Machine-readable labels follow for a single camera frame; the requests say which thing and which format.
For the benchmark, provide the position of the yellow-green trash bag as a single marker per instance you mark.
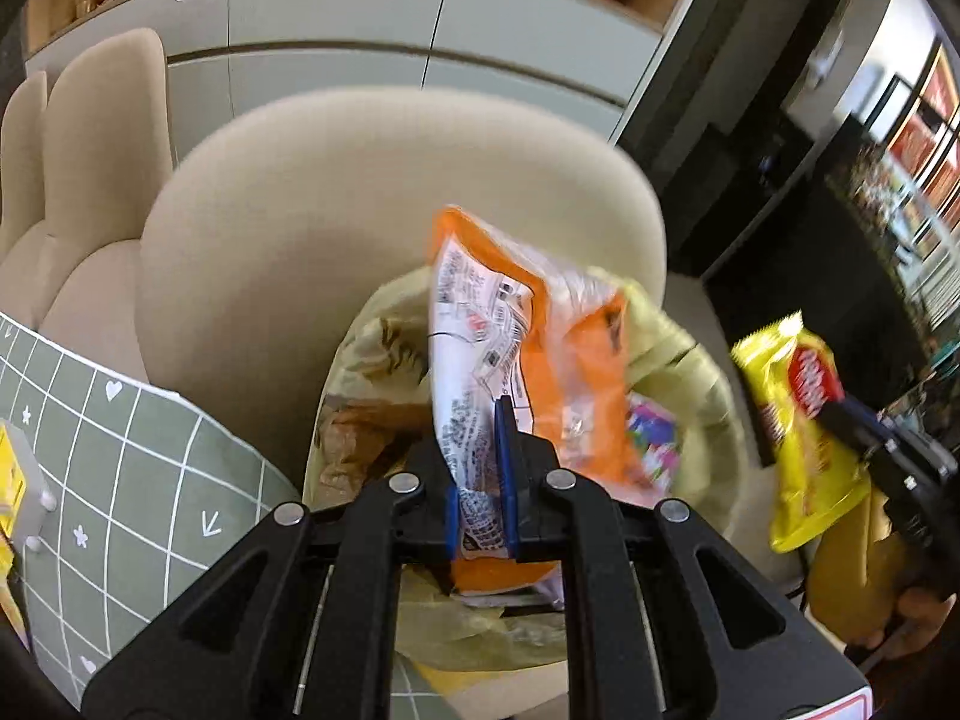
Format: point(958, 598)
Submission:
point(665, 364)

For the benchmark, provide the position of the white yellow toy appliance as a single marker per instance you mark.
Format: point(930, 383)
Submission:
point(27, 504)

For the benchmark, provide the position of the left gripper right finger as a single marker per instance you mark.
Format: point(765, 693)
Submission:
point(663, 618)

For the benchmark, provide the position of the green grid tablecloth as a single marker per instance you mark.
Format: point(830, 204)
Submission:
point(150, 493)

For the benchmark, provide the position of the beige far chair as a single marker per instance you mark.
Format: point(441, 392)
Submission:
point(23, 197)

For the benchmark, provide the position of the beige middle chair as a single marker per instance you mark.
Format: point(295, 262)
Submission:
point(107, 154)

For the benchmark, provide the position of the brown paper trash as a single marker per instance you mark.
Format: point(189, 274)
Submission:
point(377, 392)

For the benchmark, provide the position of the yellow red snack bag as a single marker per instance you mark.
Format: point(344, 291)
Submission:
point(791, 374)

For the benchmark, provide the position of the grey sideboard cabinet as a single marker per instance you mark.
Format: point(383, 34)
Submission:
point(577, 58)

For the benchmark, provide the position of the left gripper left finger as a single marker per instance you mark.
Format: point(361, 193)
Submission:
point(297, 620)

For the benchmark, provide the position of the beige chair near bag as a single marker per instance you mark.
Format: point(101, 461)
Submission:
point(269, 239)

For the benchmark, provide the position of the orange white snack bag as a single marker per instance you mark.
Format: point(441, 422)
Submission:
point(509, 321)

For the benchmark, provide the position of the pink colourful snack bag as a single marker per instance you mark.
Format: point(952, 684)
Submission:
point(654, 440)

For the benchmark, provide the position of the person right hand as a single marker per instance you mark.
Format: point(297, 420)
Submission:
point(923, 614)

